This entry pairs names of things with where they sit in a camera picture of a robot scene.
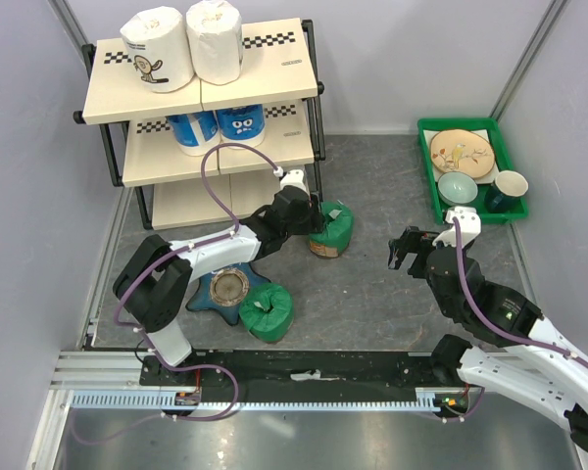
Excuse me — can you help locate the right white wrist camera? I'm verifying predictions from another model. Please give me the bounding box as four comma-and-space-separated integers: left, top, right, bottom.
432, 206, 481, 249

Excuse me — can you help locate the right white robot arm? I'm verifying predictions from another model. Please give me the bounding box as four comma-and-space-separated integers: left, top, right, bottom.
388, 217, 588, 453

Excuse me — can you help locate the green roll front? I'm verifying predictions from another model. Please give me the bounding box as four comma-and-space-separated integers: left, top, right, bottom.
239, 283, 294, 343

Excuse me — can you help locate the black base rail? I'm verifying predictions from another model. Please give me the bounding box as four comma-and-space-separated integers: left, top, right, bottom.
139, 348, 471, 407

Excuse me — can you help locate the beige three-tier shelf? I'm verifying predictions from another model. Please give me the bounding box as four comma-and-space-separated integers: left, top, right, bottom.
73, 18, 325, 230

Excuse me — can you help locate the plain white roll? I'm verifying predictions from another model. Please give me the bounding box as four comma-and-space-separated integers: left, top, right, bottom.
185, 1, 243, 85

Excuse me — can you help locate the green plastic tray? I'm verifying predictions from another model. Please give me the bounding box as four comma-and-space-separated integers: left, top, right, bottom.
417, 117, 528, 224

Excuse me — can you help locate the blue star-shaped dish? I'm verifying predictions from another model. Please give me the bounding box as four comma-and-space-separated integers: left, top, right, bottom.
185, 263, 270, 326

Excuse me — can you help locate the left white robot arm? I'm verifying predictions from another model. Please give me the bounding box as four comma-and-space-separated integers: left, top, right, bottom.
113, 185, 324, 385

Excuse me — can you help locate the bird-painted ceramic plate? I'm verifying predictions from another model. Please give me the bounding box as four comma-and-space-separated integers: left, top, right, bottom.
429, 129, 495, 179

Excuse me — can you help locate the blue roll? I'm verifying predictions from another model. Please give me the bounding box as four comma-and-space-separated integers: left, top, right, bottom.
216, 104, 266, 147
167, 111, 221, 157

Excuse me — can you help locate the white cartoon-print roll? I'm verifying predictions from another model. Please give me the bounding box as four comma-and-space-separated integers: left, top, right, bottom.
120, 6, 194, 93

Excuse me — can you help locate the green roll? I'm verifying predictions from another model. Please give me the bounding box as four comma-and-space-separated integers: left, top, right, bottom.
239, 283, 294, 343
308, 201, 355, 259

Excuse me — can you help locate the dark green white-lined cup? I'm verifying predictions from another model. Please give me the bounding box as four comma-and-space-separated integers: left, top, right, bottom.
484, 170, 529, 213

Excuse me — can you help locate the slotted cable duct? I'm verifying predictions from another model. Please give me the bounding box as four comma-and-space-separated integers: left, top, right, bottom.
72, 387, 445, 412

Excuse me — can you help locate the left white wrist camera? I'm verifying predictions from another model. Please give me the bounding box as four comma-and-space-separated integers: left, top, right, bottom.
273, 166, 309, 193

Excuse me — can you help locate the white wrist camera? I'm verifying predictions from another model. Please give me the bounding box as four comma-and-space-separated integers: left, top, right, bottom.
432, 206, 481, 249
273, 166, 309, 193

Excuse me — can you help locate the celadon ceramic bowl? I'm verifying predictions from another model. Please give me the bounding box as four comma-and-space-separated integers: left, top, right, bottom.
437, 172, 478, 207

